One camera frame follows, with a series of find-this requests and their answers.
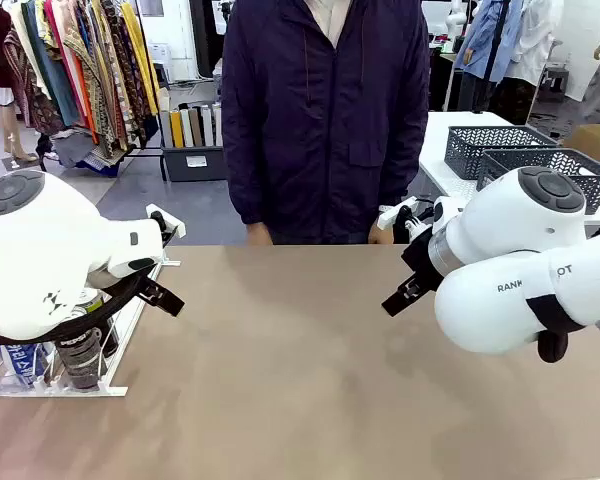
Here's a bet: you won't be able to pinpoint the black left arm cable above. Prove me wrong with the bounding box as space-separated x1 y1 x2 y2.
0 272 149 346

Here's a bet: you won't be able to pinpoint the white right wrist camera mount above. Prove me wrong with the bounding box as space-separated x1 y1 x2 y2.
378 196 434 236

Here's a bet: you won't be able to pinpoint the black Pepsi soda can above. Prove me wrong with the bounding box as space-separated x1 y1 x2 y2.
72 288 120 359

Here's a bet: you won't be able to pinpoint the person's right hand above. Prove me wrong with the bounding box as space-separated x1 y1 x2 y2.
245 222 275 247

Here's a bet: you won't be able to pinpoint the white wire can dispenser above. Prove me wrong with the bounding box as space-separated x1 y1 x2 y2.
0 252 182 399

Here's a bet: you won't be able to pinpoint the grey cloth pile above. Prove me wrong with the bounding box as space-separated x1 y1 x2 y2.
51 128 100 169

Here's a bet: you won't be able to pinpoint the person's left forearm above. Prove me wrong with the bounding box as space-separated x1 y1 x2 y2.
374 139 430 236

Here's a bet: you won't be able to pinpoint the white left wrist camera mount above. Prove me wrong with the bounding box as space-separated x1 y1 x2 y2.
145 203 187 248

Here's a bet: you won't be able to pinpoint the dark bottle in rack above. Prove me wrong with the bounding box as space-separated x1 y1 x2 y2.
53 325 107 392

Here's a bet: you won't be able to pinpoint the person's right forearm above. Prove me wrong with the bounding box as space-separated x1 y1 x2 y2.
223 139 274 236

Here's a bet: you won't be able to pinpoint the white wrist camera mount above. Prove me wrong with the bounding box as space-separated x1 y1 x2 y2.
145 203 187 248
378 196 434 236

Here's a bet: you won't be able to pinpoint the blue shirt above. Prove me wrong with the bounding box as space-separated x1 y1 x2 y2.
453 0 524 84

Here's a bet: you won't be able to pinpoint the person in navy jacket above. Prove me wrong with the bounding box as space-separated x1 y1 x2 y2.
221 0 431 247

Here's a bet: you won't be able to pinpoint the mannequin legs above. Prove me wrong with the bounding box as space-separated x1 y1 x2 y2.
0 101 40 164

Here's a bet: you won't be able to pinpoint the white board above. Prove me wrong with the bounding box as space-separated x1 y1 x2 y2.
200 104 216 147

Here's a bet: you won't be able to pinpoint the white side table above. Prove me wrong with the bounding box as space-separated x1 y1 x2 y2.
418 110 600 226

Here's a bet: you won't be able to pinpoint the brown cardboard box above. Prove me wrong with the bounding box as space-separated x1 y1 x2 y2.
562 122 600 170

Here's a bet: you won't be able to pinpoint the black stand pole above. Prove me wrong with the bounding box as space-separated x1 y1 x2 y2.
472 0 512 115

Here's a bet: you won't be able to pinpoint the grey plastic basket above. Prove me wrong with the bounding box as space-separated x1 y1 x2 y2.
476 147 600 216
443 125 561 180

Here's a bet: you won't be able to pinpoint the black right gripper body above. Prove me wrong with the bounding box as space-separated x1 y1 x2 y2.
401 227 449 295

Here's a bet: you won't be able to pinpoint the black stool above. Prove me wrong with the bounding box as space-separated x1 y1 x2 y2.
538 62 572 104

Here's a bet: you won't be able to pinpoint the brown patterned garment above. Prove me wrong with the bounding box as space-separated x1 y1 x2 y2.
2 28 65 135

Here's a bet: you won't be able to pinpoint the black clothes rack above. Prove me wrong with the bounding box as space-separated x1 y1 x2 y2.
124 0 170 182

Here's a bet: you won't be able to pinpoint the white garment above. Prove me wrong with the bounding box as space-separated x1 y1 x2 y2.
503 0 565 85

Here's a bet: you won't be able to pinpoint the yellow garment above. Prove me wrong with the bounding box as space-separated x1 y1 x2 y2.
119 2 161 117

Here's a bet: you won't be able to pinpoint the dark grey storage bin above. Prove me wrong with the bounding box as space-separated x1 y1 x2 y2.
159 102 228 183

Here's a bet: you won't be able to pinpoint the brown board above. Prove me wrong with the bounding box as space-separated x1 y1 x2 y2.
188 107 204 148

